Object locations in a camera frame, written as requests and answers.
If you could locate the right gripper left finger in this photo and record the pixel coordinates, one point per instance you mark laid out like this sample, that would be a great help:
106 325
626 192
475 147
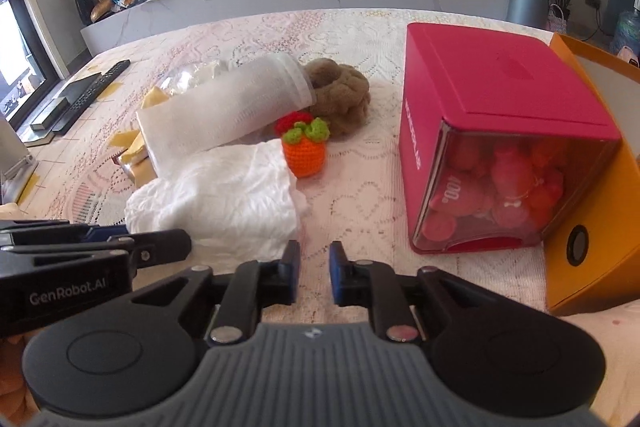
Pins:
210 309

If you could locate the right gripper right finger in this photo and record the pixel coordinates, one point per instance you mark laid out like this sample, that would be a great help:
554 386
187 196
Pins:
408 308

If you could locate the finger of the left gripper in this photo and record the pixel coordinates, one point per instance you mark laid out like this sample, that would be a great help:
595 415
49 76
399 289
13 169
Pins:
160 248

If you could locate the lace pink tablecloth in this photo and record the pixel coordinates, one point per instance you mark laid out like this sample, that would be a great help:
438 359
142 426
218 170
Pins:
526 368

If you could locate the white crumpled cloth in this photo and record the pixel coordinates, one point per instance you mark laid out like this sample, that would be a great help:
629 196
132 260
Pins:
237 203

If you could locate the yellow cloth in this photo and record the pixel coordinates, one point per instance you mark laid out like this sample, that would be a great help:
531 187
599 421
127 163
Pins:
133 156

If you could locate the rolled white towel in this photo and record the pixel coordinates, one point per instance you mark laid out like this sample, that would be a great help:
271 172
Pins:
224 109

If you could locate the orange crochet fruit toy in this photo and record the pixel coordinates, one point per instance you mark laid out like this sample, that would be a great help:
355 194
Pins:
303 139

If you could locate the black remote control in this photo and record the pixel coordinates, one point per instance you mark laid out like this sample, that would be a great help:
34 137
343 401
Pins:
78 108

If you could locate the black flat box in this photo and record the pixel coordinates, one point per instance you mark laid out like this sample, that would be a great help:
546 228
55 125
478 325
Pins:
38 131

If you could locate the brown plush toy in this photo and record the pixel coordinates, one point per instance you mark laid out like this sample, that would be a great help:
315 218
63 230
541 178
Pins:
342 95

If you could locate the red storage box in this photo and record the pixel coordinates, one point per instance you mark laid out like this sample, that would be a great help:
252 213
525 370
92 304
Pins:
498 137

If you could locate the orange cardboard box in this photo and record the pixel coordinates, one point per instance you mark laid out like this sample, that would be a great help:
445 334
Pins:
592 255

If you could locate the woven small basket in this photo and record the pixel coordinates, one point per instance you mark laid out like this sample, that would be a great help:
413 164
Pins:
556 20

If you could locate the blue water jug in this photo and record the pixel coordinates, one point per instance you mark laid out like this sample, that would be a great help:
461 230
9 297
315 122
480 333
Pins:
625 42

